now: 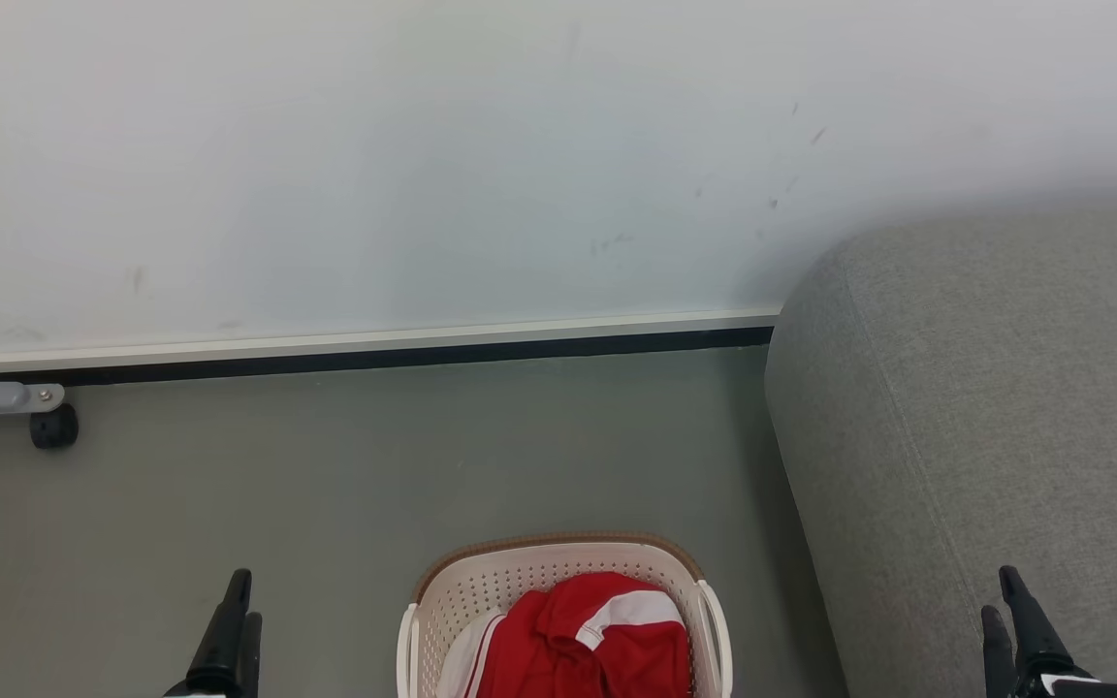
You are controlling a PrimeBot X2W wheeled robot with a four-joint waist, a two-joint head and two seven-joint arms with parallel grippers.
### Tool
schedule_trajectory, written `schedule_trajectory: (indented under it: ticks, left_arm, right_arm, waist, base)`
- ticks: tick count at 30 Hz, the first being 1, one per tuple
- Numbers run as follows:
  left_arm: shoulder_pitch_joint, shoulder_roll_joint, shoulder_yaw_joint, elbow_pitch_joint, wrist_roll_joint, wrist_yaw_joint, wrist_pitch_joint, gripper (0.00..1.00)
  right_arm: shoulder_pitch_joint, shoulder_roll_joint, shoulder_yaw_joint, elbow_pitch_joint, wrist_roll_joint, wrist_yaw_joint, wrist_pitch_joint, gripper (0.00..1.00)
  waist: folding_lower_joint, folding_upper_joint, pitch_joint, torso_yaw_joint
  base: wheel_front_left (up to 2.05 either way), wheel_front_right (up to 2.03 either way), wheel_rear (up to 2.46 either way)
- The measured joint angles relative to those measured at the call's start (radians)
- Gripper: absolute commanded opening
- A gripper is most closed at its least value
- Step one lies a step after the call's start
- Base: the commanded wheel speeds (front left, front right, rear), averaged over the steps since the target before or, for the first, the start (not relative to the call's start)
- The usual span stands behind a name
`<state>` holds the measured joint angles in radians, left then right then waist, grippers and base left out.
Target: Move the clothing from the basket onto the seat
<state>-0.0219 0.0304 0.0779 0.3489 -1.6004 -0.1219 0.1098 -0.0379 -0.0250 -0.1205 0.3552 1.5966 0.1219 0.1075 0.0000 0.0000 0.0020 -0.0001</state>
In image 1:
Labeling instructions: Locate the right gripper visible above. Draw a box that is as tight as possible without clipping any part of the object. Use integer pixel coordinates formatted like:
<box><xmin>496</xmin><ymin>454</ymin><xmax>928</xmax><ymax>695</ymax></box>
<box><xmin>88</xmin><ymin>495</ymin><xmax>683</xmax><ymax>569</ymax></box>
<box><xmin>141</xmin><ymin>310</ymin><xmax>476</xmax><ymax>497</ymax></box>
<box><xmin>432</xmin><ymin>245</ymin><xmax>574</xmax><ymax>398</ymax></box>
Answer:
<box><xmin>980</xmin><ymin>565</ymin><xmax>1117</xmax><ymax>698</ymax></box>

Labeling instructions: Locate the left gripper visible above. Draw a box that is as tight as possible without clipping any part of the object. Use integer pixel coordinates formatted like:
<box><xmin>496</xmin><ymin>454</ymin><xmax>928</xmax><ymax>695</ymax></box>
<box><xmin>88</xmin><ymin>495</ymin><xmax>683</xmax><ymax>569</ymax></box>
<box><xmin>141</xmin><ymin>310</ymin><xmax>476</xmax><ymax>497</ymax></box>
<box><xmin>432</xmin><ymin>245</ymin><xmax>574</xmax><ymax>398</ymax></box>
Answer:
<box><xmin>163</xmin><ymin>568</ymin><xmax>264</xmax><ymax>698</ymax></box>

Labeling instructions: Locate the red and white garment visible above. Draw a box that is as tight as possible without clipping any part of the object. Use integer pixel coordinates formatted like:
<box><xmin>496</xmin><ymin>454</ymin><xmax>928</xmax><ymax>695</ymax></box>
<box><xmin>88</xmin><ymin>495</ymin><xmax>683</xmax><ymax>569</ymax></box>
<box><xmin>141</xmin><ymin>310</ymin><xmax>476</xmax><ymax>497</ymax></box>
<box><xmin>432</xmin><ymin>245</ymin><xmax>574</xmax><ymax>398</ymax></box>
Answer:
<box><xmin>436</xmin><ymin>571</ymin><xmax>694</xmax><ymax>698</ymax></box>

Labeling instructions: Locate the grey fabric sofa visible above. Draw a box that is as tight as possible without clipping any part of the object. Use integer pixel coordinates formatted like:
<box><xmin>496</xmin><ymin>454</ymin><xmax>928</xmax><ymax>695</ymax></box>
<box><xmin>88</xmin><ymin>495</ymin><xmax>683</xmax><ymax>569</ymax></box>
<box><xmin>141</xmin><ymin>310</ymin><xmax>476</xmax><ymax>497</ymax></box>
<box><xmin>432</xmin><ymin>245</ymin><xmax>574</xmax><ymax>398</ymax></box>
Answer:
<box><xmin>763</xmin><ymin>199</ymin><xmax>1117</xmax><ymax>698</ymax></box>

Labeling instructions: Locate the cream perforated laundry basket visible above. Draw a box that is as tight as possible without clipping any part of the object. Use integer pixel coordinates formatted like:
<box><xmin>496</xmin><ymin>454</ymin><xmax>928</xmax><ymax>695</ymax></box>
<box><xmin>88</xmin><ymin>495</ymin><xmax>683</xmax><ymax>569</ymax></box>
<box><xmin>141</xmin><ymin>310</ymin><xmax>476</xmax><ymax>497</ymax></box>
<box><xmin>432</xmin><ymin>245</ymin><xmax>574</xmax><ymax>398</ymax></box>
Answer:
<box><xmin>396</xmin><ymin>530</ymin><xmax>735</xmax><ymax>698</ymax></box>

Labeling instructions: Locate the black caster wheel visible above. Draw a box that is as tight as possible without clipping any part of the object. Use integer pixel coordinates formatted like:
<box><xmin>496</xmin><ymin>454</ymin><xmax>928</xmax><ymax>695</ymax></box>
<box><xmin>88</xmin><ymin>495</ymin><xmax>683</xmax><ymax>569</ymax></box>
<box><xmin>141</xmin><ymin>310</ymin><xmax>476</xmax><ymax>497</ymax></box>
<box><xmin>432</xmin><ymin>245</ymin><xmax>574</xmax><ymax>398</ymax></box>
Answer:
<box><xmin>29</xmin><ymin>403</ymin><xmax>80</xmax><ymax>451</ymax></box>

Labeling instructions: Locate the white and black baseboard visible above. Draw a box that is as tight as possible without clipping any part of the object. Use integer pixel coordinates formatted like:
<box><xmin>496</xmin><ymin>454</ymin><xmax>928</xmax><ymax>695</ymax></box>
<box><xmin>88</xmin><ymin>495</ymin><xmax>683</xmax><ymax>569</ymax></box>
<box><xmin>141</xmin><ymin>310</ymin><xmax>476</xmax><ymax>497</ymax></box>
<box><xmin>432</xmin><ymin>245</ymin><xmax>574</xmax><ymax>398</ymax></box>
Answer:
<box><xmin>0</xmin><ymin>307</ymin><xmax>782</xmax><ymax>388</ymax></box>

